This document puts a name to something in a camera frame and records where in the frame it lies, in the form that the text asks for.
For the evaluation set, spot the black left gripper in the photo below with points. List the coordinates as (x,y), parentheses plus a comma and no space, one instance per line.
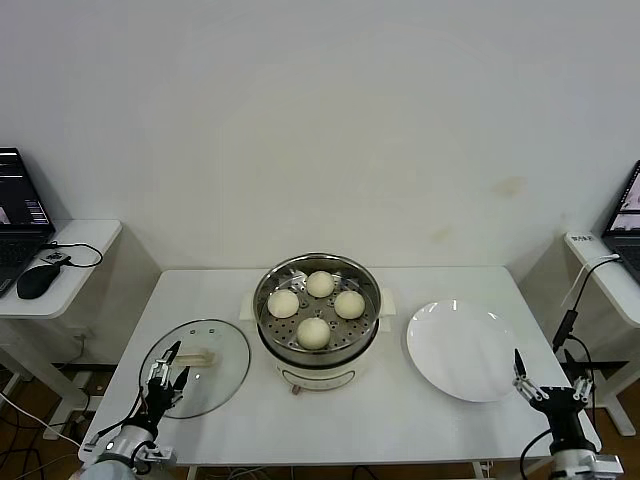
(160,400)

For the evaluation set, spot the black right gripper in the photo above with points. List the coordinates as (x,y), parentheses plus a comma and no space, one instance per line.
(562,407)

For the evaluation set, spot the round glass pot lid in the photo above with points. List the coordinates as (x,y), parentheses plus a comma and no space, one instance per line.
(225,350)

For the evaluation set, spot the white steamed baozi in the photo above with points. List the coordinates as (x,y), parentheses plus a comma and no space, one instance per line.
(283,302)
(320,283)
(313,332)
(348,304)

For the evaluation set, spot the perforated steel steamer basket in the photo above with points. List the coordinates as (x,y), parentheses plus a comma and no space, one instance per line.
(350,332)

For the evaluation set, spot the round white plate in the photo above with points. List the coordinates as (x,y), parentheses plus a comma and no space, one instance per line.
(465,350)

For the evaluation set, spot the white side desk with label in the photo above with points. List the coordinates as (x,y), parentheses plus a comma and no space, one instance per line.
(620,305)

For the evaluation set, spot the small white printed label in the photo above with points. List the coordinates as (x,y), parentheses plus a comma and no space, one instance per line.
(581,238)

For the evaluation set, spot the grey laptop with bright screen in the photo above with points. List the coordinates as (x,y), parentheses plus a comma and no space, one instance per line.
(625,240)

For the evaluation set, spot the white side desk with mouse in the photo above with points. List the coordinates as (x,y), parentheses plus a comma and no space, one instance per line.
(85,240)

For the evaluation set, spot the black computer mouse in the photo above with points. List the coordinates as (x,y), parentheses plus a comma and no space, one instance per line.
(36,282)

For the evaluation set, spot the black laptop with dark screen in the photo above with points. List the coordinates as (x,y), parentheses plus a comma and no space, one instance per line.
(20,200)

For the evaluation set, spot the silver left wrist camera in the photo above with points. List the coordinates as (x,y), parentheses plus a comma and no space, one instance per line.
(157,455)

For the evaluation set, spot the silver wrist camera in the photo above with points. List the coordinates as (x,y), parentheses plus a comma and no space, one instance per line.
(607,464)
(157,455)

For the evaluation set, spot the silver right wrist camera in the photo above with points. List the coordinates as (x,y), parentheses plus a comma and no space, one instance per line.
(607,464)

